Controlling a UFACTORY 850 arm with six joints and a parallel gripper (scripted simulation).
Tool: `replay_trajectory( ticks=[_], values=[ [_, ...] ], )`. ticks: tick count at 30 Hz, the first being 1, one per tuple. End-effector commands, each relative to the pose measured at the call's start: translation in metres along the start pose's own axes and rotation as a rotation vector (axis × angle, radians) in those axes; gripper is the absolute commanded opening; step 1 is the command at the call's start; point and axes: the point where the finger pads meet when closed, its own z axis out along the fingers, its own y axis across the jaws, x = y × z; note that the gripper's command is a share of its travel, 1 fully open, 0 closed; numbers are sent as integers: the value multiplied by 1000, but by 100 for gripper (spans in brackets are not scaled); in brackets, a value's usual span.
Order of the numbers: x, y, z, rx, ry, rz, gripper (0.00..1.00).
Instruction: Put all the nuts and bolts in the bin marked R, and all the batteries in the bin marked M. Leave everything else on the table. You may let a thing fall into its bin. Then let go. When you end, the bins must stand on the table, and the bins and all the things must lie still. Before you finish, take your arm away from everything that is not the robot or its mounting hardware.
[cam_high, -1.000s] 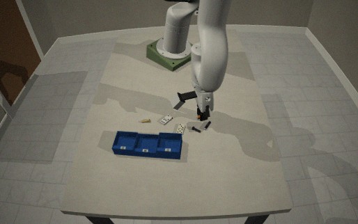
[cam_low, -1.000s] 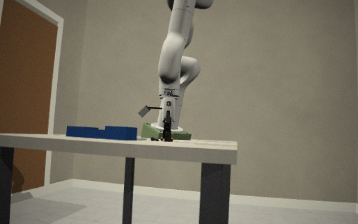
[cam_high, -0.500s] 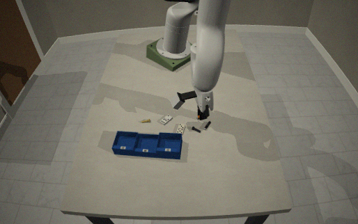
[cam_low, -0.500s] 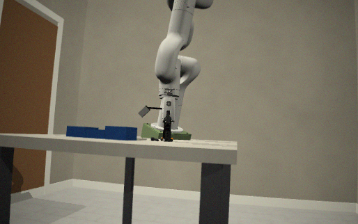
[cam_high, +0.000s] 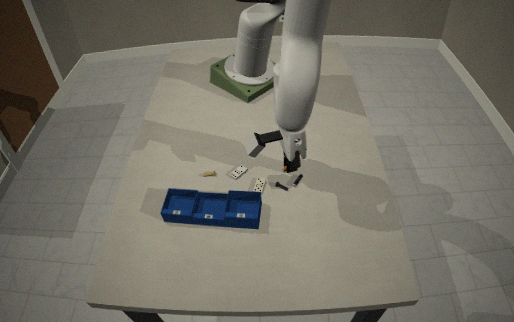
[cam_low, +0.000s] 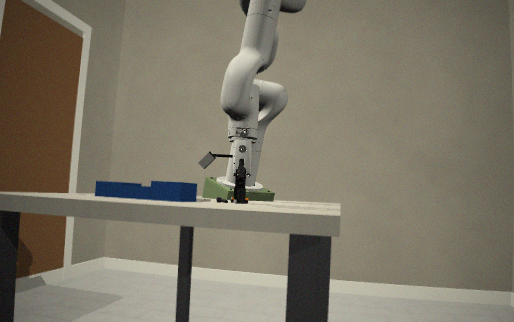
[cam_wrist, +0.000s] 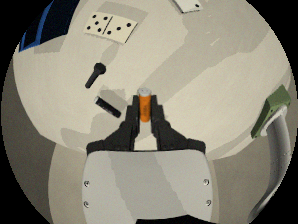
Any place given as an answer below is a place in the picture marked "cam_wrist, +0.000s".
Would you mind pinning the black battery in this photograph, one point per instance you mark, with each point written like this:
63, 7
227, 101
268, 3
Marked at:
107, 107

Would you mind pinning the white domino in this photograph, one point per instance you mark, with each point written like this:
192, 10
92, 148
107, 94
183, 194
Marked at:
110, 26
188, 5

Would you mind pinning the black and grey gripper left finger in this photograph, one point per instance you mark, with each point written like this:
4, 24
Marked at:
124, 137

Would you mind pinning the blue bin rack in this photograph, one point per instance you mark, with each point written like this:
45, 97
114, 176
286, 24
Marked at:
58, 15

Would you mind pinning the black bolt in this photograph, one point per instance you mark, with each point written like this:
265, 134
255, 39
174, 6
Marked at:
99, 69

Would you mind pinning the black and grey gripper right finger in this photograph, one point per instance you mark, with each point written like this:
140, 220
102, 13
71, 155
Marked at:
168, 137

